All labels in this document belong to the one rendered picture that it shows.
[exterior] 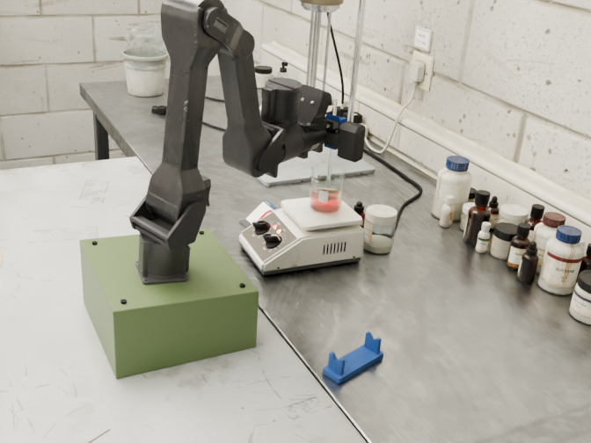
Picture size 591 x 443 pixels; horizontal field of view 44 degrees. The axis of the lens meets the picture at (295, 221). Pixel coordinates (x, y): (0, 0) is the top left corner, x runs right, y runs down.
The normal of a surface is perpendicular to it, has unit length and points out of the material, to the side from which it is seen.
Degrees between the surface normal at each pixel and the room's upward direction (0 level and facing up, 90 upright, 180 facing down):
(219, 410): 0
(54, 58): 90
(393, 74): 90
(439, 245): 0
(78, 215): 0
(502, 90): 90
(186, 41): 95
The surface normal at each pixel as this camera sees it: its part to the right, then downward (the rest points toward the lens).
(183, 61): -0.66, 0.36
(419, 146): -0.89, 0.14
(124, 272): 0.13, -0.90
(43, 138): 0.44, 0.41
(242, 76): 0.75, 0.36
